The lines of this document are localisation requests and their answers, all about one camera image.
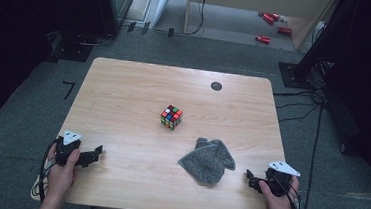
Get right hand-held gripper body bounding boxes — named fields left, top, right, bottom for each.
left=263, top=159, right=302, bottom=199

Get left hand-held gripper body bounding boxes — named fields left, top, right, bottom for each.
left=53, top=129, right=83, bottom=168

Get grey knitted cloth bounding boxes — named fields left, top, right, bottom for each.
left=175, top=135, right=239, bottom=188

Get multicoloured puzzle cube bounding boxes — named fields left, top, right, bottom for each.
left=158, top=104, right=184, bottom=132

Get person's right hand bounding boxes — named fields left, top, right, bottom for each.
left=256, top=175, right=301, bottom=209

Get person's left hand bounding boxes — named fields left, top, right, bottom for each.
left=45, top=147, right=82, bottom=204

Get black floor base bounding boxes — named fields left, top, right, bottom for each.
left=46, top=30, right=96, bottom=67

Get dark round table grommet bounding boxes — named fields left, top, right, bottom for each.
left=210, top=80, right=223, bottom=92

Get black cabinet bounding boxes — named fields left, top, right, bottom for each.
left=91, top=0, right=135, bottom=38

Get white board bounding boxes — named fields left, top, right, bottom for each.
left=150, top=0, right=178, bottom=31

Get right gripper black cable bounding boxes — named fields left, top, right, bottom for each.
left=267, top=173, right=306, bottom=209

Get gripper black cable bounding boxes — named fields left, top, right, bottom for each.
left=29, top=135, right=61, bottom=207
left=267, top=173, right=306, bottom=209

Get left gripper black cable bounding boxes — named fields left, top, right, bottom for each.
left=29, top=135, right=61, bottom=207

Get long black floor cable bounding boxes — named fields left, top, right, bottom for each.
left=299, top=103, right=326, bottom=209

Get black floor cables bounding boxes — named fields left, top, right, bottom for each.
left=270, top=85, right=327, bottom=127

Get black stand base plate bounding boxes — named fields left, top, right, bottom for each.
left=276, top=61, right=315, bottom=90

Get black looped floor cable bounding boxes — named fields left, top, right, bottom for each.
left=75, top=30, right=117, bottom=49

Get coil of black cables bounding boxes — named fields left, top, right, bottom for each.
left=306, top=56, right=338, bottom=92

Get black stand post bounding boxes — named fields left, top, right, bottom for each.
left=295, top=0, right=361, bottom=86

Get black hanging cable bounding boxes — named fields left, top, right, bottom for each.
left=178, top=0, right=209, bottom=38

